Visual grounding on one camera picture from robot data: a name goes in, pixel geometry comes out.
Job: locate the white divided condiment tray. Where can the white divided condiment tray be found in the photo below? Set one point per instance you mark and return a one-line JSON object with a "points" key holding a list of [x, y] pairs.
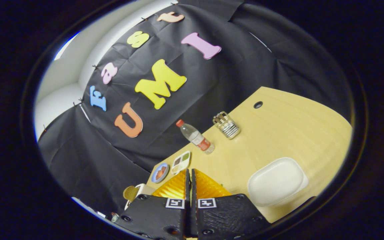
{"points": [[181, 162]]}

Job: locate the clear bottle with red label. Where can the clear bottle with red label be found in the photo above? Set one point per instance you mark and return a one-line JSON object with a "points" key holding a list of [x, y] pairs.
{"points": [[197, 137]]}

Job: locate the small plastic bottle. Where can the small plastic bottle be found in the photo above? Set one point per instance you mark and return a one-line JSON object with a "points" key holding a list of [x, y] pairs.
{"points": [[114, 217]]}

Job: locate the small blue plate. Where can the small blue plate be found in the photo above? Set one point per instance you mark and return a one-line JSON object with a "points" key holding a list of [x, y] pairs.
{"points": [[154, 177]]}

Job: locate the brown bread slice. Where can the brown bread slice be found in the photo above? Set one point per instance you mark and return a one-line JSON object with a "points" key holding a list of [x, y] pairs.
{"points": [[130, 193]]}

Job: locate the white toaster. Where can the white toaster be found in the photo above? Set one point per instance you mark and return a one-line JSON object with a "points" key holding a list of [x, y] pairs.
{"points": [[145, 190]]}

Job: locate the white rectangular plate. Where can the white rectangular plate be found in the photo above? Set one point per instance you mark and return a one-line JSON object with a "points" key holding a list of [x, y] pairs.
{"points": [[275, 181]]}

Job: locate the black backdrop cloth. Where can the black backdrop cloth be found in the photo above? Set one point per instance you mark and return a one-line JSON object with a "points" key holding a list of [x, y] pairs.
{"points": [[95, 160]]}

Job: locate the sliced red food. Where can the sliced red food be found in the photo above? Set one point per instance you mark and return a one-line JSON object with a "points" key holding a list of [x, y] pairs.
{"points": [[160, 172]]}

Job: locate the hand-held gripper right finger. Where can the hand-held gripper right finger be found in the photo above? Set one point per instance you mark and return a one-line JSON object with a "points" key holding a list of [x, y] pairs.
{"points": [[225, 216]]}

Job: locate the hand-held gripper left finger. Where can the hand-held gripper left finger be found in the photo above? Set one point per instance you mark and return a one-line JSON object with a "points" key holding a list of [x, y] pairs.
{"points": [[158, 216]]}

